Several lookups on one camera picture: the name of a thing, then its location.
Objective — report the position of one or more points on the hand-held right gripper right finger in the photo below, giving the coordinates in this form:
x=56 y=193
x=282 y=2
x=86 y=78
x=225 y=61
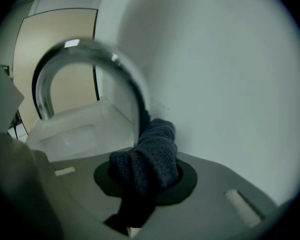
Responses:
x=275 y=221

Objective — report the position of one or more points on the white sink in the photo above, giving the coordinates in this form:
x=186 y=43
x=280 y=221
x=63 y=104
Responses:
x=77 y=136

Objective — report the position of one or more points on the beige door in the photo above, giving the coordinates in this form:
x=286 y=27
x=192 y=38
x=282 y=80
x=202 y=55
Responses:
x=52 y=34

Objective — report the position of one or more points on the dark grey cloth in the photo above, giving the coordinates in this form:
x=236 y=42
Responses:
x=150 y=164

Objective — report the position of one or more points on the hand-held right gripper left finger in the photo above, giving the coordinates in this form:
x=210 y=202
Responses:
x=27 y=196

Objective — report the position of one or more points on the chrome curved sink faucet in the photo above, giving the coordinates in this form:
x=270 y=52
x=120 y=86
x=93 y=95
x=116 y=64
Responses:
x=43 y=84

